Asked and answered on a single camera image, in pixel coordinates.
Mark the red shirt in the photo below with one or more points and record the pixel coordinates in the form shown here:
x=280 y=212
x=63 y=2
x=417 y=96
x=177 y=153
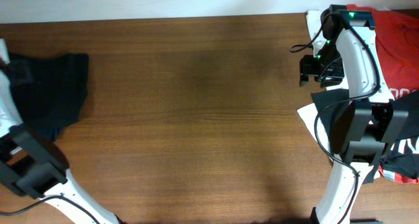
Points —
x=397 y=48

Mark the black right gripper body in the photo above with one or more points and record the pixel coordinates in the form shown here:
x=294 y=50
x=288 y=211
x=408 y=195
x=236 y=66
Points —
x=306 y=70

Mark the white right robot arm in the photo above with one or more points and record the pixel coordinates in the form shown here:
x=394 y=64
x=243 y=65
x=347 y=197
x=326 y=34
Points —
x=371 y=120

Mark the black shorts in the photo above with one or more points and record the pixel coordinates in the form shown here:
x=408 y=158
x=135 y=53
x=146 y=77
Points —
x=48 y=93

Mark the white garment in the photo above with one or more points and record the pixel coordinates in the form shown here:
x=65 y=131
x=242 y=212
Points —
x=308 y=113

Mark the black printed garment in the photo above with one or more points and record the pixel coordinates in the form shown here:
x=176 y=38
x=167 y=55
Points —
x=401 y=163

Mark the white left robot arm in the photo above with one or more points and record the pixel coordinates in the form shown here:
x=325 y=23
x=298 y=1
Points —
x=33 y=166

